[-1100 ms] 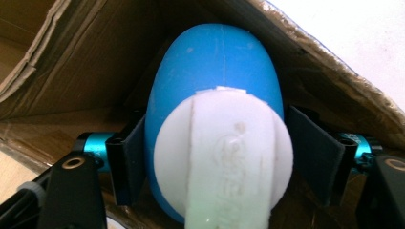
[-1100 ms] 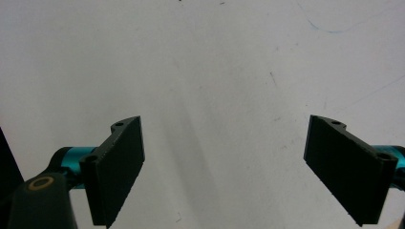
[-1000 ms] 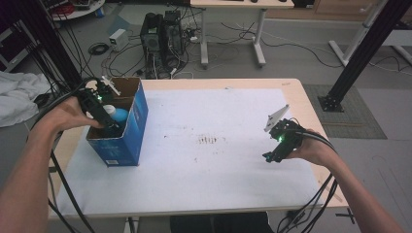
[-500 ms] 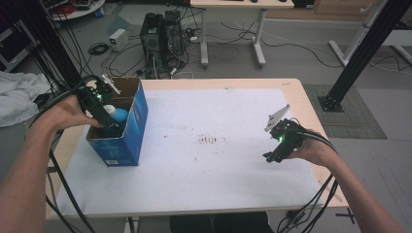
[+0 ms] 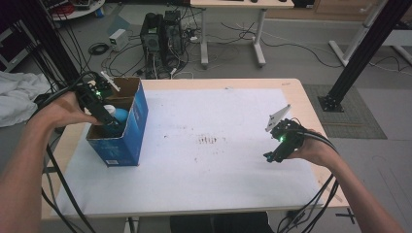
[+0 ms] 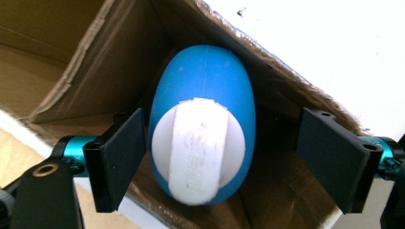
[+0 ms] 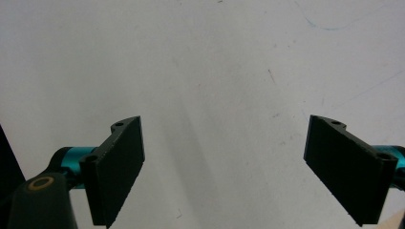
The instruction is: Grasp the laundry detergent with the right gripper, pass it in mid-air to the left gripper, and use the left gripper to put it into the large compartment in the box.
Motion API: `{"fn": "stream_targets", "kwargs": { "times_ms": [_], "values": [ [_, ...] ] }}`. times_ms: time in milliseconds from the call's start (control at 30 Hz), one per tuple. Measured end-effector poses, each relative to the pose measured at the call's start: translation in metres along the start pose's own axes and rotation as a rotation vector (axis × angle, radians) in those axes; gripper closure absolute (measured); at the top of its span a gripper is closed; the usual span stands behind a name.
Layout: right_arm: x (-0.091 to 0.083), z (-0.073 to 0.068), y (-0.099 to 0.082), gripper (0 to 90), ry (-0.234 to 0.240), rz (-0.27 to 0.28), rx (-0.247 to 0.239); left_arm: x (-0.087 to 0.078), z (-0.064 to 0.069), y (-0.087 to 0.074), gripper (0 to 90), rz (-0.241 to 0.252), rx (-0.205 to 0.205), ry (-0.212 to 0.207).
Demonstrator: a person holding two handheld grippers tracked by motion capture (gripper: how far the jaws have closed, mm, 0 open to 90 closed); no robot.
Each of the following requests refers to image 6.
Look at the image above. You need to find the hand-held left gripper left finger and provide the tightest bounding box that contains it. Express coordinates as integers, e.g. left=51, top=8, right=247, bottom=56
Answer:
left=83, top=107, right=147, bottom=214

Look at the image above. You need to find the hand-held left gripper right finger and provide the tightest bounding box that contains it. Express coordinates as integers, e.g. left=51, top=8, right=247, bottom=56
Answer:
left=294, top=107, right=385, bottom=215

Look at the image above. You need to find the blue cardboard box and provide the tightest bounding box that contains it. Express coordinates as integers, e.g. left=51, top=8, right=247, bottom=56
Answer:
left=0, top=0, right=371, bottom=229

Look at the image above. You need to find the blue bottle with white cap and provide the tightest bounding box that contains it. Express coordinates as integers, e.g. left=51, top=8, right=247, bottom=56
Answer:
left=148, top=44, right=257, bottom=206

